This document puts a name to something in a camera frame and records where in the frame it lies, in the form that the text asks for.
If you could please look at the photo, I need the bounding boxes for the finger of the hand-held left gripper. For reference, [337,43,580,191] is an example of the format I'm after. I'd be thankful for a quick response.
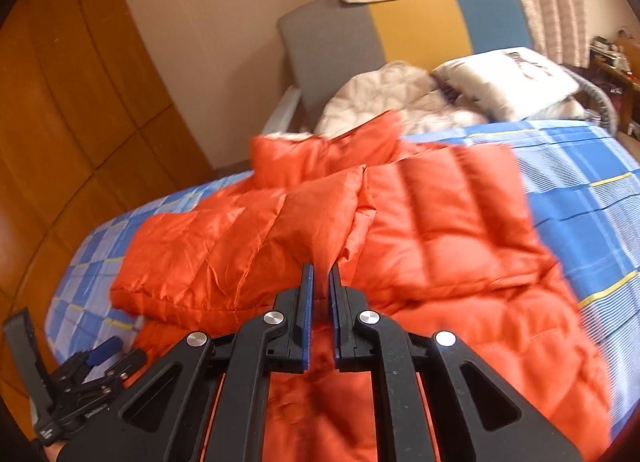
[74,335,125,369]
[2,308,54,419]

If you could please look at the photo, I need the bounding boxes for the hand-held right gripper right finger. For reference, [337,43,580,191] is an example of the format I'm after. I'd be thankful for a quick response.
[328,264,583,462]

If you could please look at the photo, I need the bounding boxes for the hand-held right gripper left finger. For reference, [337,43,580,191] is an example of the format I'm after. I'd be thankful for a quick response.
[62,263,314,462]

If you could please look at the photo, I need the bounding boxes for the orange down jacket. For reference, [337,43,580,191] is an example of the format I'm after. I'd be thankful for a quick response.
[109,109,613,462]

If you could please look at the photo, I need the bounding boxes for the white quilted blanket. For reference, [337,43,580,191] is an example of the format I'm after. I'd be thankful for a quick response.
[312,61,490,140]

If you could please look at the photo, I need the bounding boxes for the wooden panelled wardrobe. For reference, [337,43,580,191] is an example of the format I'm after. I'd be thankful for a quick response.
[0,0,215,395]

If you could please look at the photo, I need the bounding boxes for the grey yellow blue headboard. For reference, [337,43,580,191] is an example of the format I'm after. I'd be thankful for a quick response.
[277,0,534,129]

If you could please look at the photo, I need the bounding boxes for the white pillow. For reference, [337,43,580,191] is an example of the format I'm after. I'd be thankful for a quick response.
[431,46,582,123]

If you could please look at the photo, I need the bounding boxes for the grey padded chair back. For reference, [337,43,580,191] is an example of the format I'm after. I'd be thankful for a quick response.
[564,67,620,132]

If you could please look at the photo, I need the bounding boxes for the cluttered wooden desk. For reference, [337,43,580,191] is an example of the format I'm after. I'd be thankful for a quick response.
[589,31,640,139]

